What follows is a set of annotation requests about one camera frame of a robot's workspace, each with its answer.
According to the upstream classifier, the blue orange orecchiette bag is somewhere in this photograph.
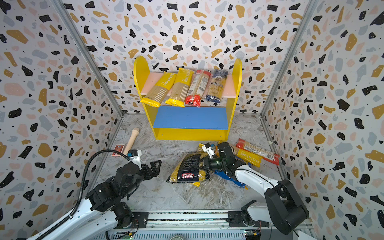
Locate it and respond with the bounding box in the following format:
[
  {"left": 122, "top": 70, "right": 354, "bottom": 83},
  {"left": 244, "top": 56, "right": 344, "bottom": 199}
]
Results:
[{"left": 214, "top": 170, "right": 247, "bottom": 189}]

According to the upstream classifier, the dark penne pasta bag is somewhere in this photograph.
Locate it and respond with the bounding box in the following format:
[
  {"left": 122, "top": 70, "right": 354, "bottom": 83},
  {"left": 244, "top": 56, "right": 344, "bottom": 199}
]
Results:
[{"left": 166, "top": 144, "right": 211, "bottom": 187}]

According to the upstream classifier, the yellow Pastatime spaghetti pack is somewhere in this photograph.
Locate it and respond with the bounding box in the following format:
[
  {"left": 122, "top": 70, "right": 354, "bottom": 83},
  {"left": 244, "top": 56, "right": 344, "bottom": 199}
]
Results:
[{"left": 141, "top": 72, "right": 177, "bottom": 108}]

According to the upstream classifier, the blue yellow spaghetti pack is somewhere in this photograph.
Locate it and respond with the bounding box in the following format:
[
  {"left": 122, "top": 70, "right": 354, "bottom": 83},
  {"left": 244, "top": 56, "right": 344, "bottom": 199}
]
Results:
[{"left": 205, "top": 70, "right": 229, "bottom": 103}]

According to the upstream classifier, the red clear spaghetti pack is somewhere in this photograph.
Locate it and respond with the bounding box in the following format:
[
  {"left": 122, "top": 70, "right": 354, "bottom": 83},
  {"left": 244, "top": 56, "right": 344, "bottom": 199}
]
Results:
[{"left": 185, "top": 70, "right": 211, "bottom": 108}]

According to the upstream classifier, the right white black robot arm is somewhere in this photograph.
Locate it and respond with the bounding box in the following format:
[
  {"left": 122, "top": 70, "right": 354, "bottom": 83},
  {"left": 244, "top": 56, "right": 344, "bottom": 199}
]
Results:
[{"left": 201, "top": 142, "right": 309, "bottom": 235}]

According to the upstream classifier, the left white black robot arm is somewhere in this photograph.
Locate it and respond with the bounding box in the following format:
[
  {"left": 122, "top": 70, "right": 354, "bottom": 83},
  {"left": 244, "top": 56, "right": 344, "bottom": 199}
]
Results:
[{"left": 31, "top": 160, "right": 162, "bottom": 240}]

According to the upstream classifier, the pink upper shelf board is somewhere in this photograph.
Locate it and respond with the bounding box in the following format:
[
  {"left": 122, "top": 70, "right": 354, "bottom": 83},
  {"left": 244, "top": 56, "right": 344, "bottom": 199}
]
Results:
[{"left": 141, "top": 72, "right": 236, "bottom": 98}]

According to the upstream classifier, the red playing card box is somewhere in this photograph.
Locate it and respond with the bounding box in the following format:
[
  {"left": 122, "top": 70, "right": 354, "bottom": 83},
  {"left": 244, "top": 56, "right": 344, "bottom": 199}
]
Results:
[{"left": 112, "top": 145, "right": 125, "bottom": 157}]

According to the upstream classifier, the red long spaghetti pack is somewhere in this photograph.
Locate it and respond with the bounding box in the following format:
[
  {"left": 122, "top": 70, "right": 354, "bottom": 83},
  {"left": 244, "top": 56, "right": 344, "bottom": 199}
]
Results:
[{"left": 236, "top": 139, "right": 280, "bottom": 166}]

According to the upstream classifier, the wooden rolling pin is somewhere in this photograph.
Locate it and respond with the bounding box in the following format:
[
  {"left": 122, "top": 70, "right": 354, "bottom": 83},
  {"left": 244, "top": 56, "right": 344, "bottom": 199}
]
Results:
[{"left": 123, "top": 128, "right": 140, "bottom": 155}]

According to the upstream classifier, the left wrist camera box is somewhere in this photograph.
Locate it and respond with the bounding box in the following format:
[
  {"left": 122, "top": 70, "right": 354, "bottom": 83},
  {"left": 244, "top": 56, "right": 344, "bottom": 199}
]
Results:
[{"left": 127, "top": 150, "right": 142, "bottom": 170}]

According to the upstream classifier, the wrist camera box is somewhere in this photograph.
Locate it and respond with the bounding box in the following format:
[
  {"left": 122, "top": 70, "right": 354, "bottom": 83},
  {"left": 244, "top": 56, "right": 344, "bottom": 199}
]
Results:
[
  {"left": 202, "top": 143, "right": 215, "bottom": 159},
  {"left": 127, "top": 150, "right": 142, "bottom": 170}
]

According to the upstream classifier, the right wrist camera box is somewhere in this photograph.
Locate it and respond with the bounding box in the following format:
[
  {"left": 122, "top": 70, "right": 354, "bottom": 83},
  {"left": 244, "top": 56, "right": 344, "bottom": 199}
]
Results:
[{"left": 202, "top": 143, "right": 215, "bottom": 159}]

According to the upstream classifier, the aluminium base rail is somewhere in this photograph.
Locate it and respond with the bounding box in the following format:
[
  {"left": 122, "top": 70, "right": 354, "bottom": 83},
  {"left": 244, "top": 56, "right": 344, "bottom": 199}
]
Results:
[{"left": 104, "top": 209, "right": 316, "bottom": 240}]

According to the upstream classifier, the black corrugated cable hose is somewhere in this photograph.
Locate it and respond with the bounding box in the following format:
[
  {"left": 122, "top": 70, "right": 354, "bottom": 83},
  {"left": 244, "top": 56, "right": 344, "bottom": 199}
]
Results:
[{"left": 41, "top": 149, "right": 133, "bottom": 240}]

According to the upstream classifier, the yellow shelf unit frame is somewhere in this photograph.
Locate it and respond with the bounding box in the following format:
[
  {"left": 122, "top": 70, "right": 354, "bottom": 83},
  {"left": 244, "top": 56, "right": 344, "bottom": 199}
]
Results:
[{"left": 143, "top": 59, "right": 243, "bottom": 142}]

